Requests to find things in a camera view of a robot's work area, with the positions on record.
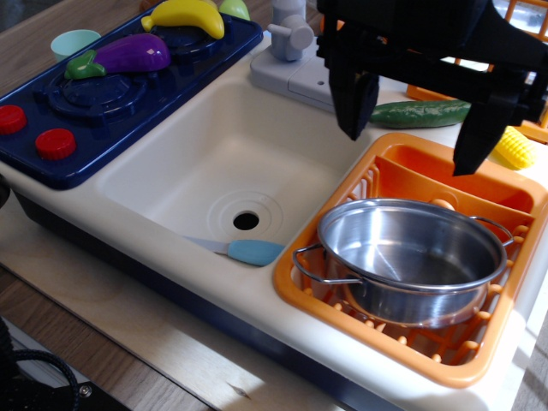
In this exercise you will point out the green toy cucumber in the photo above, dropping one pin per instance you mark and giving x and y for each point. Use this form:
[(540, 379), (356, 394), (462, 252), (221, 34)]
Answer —
[(420, 114)]

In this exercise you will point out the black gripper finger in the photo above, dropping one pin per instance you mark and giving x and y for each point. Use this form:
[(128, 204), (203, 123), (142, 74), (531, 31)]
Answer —
[(354, 97), (480, 132)]

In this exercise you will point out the orange plastic drying rack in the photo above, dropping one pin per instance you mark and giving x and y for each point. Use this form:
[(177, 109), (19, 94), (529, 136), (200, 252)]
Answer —
[(407, 167)]

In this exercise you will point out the stainless steel pan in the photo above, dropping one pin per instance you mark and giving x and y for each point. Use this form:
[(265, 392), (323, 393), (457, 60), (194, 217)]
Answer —
[(406, 262)]

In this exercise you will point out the white toy sink unit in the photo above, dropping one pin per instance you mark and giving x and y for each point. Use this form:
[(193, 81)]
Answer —
[(235, 148)]

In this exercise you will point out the purple toy eggplant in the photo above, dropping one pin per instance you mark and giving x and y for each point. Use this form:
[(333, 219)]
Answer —
[(139, 53)]

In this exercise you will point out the red stove knob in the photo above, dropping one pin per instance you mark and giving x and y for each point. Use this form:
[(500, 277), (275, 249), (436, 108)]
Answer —
[(12, 119), (55, 144)]

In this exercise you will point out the grey toy faucet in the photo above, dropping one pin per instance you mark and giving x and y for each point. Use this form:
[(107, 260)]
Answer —
[(289, 66)]

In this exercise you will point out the red stove knob back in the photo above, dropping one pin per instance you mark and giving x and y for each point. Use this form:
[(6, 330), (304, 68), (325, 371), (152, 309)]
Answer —
[(12, 119)]

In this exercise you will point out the dark blue toy stovetop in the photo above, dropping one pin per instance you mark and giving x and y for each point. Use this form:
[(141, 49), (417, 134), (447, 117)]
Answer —
[(108, 114)]

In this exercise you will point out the mint green toy cup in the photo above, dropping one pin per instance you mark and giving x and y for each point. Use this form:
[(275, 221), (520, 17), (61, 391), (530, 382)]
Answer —
[(66, 44)]

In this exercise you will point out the red stove knob front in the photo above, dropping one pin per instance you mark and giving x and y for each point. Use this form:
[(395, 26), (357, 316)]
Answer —
[(55, 144)]

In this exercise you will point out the yellow toy corn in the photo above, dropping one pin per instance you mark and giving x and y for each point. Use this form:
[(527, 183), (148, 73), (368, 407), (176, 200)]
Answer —
[(515, 150)]

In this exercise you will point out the light green toy fruit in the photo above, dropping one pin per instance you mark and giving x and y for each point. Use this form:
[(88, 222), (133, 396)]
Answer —
[(235, 8)]

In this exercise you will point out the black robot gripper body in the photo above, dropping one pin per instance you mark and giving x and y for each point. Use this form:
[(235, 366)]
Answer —
[(462, 49)]

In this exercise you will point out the yellow toy banana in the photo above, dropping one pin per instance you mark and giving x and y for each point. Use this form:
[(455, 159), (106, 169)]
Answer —
[(174, 13)]

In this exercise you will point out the blue handled toy knife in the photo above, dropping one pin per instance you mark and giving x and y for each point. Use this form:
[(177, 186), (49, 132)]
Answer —
[(250, 252)]

